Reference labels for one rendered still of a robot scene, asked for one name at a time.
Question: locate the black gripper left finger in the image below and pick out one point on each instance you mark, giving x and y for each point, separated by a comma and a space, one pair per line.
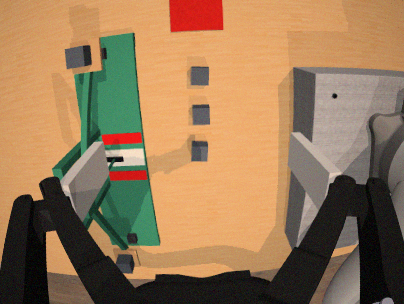
23, 272

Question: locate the red flat square plate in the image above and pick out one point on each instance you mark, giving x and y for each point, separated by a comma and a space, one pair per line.
194, 15

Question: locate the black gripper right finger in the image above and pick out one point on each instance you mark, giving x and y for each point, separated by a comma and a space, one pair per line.
381, 244

